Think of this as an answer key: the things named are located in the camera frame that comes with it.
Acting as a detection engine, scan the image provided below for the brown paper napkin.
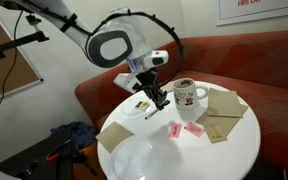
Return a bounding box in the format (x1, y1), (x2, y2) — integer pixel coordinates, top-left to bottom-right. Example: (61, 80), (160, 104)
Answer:
(195, 104), (250, 137)
(206, 87), (244, 119)
(95, 121), (135, 155)
(161, 82), (175, 94)

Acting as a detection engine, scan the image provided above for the orange handled clamp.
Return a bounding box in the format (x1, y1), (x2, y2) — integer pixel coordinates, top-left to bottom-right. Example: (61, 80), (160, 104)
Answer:
(45, 139), (73, 163)

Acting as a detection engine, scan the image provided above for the blue cloth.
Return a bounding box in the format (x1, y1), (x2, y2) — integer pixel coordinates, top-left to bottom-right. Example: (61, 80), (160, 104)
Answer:
(49, 121), (99, 151)

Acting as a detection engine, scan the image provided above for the tea bag packet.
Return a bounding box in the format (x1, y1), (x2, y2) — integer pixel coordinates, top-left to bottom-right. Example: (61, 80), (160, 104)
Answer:
(134, 101), (151, 111)

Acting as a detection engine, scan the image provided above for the pink sweetener packet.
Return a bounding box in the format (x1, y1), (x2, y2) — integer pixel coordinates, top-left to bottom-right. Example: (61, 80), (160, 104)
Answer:
(168, 122), (183, 139)
(184, 122), (206, 138)

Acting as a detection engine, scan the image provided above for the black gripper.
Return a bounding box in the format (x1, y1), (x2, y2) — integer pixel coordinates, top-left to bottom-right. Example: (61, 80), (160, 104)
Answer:
(134, 68), (169, 109)

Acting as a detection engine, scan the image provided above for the black cabinet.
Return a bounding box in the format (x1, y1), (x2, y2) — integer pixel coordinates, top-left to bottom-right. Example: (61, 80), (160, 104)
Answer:
(0, 128), (73, 180)

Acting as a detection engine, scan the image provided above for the black tripod stand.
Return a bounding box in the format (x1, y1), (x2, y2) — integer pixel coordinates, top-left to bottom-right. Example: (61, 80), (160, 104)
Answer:
(54, 140), (99, 180)

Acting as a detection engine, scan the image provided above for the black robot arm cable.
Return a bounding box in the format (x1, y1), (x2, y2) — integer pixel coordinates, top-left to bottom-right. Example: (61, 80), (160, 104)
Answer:
(97, 10), (186, 87)

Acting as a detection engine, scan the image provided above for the white fire dept sign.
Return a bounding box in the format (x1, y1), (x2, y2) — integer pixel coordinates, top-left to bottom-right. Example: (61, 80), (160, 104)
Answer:
(216, 0), (288, 27)

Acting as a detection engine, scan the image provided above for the small white plate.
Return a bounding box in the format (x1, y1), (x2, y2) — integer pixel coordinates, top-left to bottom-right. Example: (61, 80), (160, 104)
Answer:
(119, 98), (153, 121)

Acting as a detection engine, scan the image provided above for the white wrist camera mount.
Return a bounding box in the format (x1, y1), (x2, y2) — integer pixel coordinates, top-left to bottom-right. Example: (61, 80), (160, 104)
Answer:
(112, 72), (142, 95)

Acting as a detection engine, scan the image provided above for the black hanging cable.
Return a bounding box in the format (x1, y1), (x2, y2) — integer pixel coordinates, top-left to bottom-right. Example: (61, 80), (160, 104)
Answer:
(0, 10), (25, 130)

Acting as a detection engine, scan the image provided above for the white mug with cartoon print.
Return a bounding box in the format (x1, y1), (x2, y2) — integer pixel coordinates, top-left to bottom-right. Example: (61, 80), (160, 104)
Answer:
(172, 77), (210, 112)

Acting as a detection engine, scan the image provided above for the brown sugar packet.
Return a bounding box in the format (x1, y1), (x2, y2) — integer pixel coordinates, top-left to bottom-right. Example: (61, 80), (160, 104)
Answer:
(204, 124), (228, 144)

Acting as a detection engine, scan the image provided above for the black marker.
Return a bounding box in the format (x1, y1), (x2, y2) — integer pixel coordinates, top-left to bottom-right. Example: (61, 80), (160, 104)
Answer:
(144, 99), (171, 121)

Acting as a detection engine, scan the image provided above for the red patterned sofa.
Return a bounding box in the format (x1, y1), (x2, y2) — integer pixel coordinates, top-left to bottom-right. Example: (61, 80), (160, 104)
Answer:
(74, 29), (288, 178)

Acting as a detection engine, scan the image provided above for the cork board with frame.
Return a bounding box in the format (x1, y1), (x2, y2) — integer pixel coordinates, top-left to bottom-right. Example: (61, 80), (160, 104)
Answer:
(0, 2), (45, 106)

